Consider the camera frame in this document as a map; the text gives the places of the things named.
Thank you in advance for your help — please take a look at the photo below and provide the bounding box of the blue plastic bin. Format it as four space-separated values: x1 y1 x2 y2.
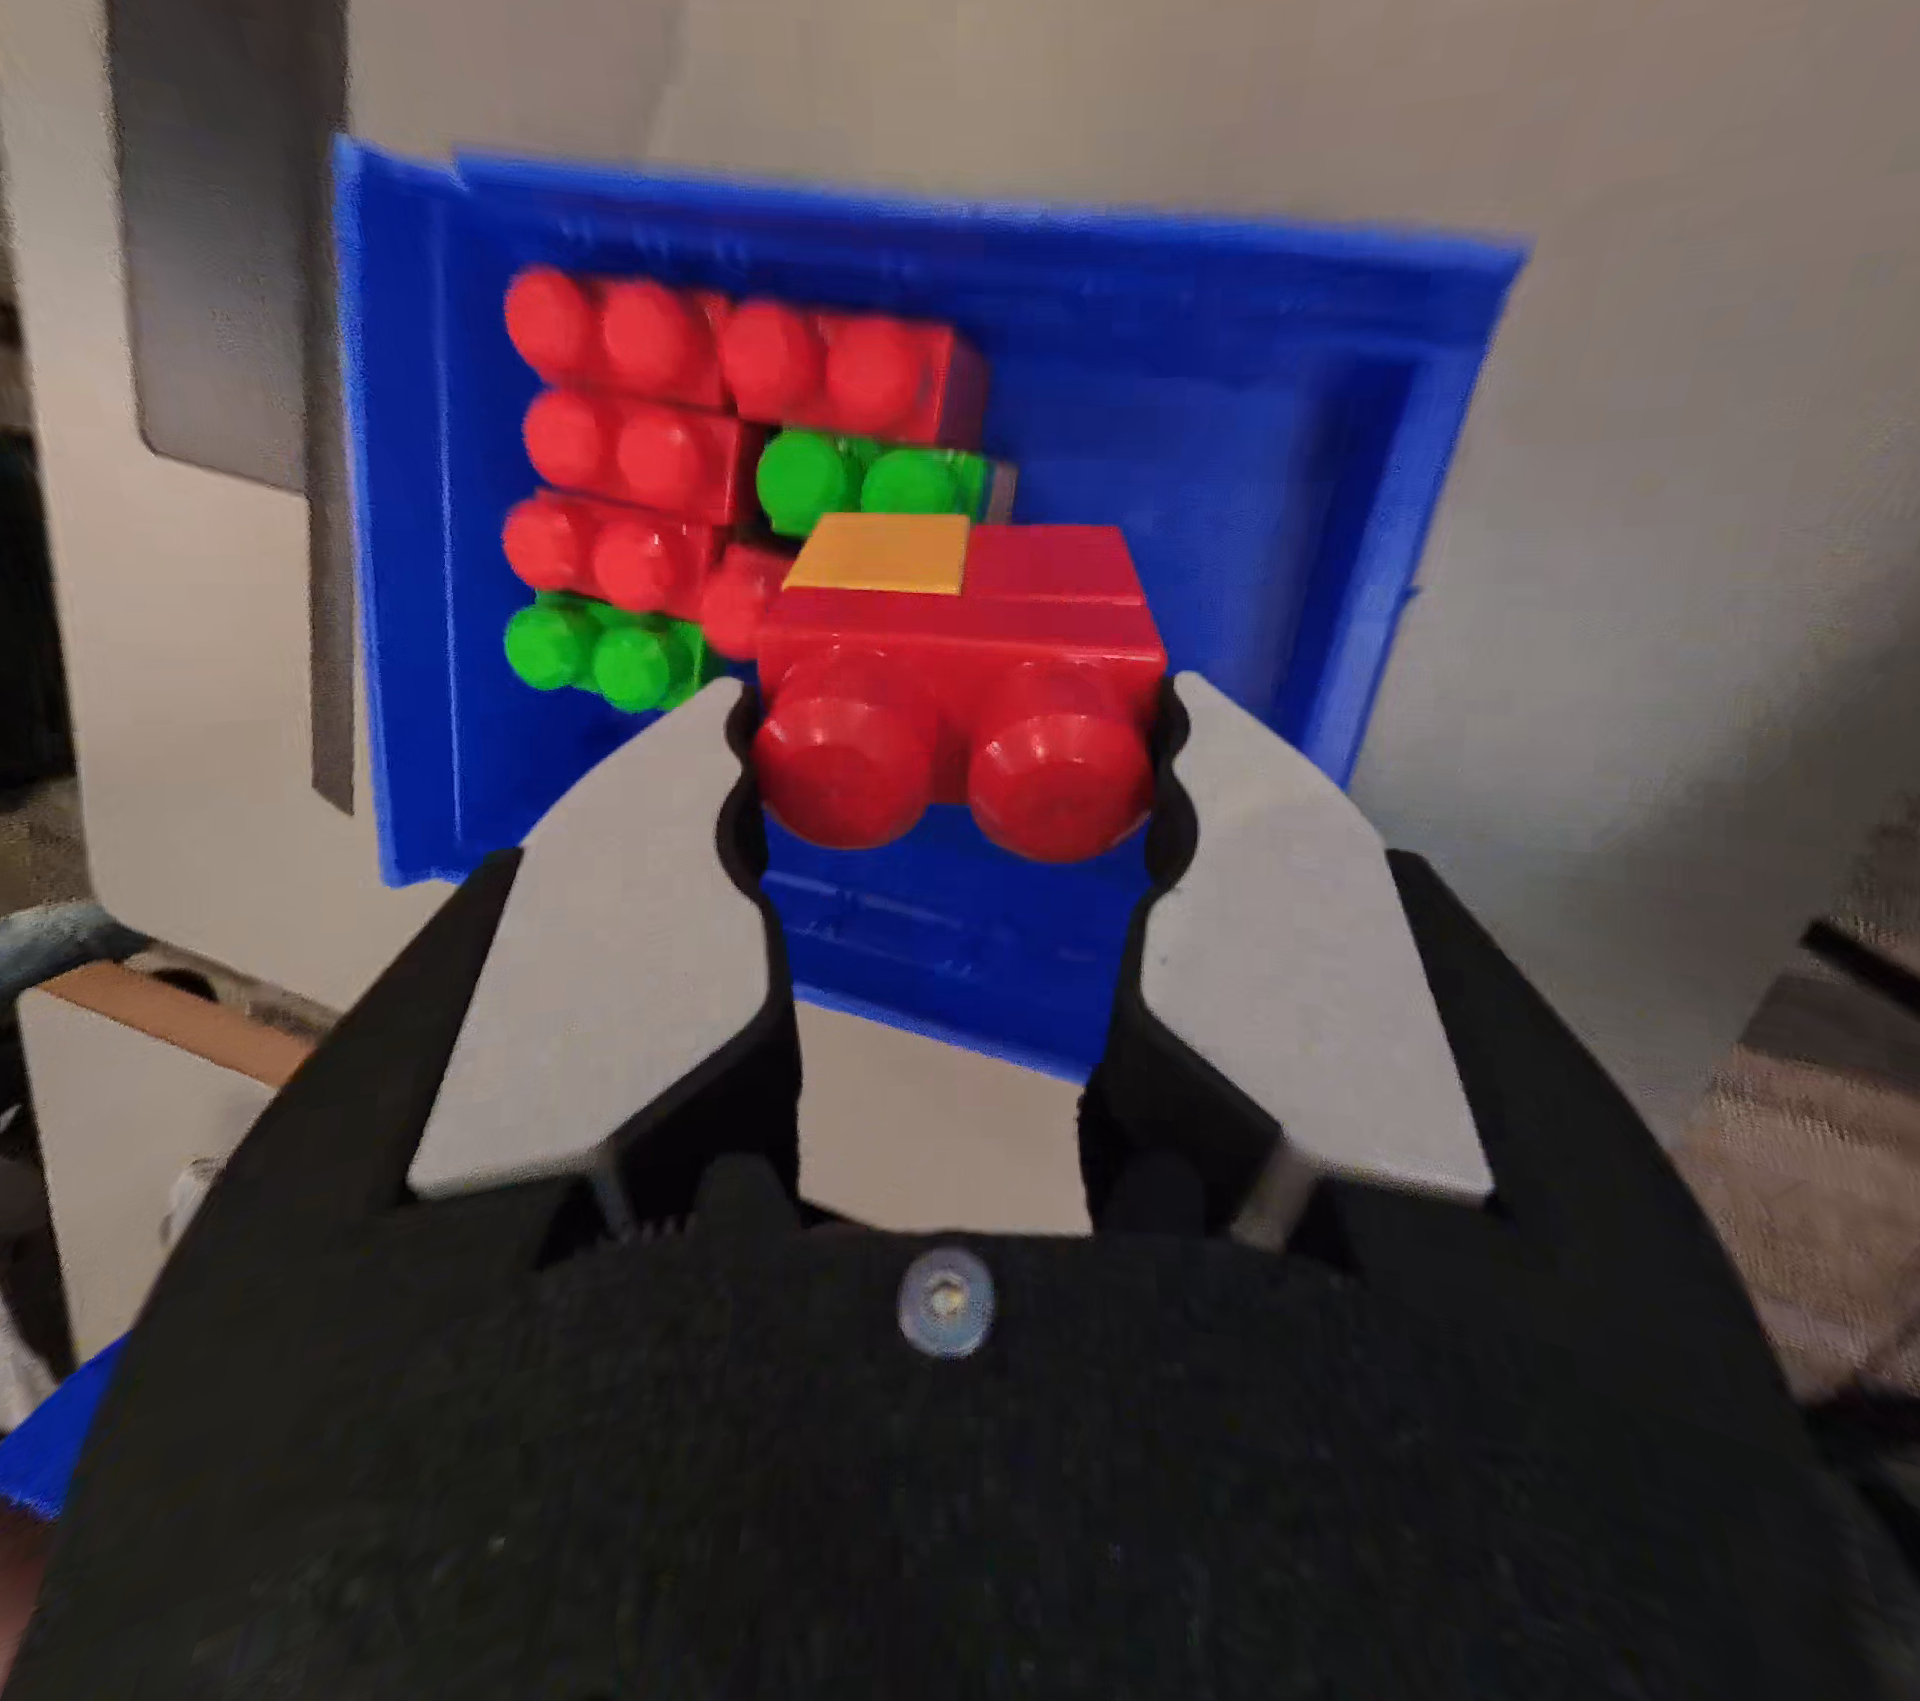
0 1333 129 1515
331 132 1532 1085

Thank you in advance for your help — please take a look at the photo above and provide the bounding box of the dark grey desk cable cover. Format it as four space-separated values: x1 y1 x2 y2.
86 0 360 818

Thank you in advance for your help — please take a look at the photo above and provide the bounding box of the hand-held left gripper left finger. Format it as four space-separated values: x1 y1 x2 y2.
403 677 801 1244

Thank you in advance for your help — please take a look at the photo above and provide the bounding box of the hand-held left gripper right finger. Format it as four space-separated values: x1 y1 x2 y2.
1079 671 1500 1253

